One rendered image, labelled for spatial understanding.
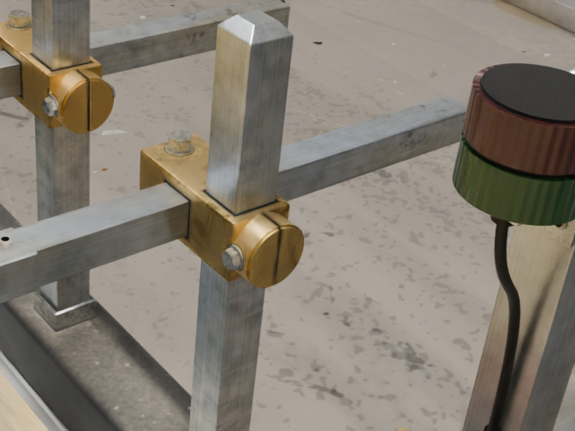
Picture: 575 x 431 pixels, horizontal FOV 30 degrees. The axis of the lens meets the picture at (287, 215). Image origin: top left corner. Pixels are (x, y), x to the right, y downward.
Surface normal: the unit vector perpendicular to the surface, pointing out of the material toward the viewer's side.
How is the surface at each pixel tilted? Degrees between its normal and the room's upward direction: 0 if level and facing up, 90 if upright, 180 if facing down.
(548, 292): 90
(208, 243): 90
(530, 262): 90
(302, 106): 0
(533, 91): 0
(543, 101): 0
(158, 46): 90
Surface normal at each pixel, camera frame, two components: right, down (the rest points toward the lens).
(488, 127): -0.81, 0.24
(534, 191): -0.11, 0.53
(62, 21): 0.63, 0.48
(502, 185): -0.51, 0.42
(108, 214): 0.10, -0.84
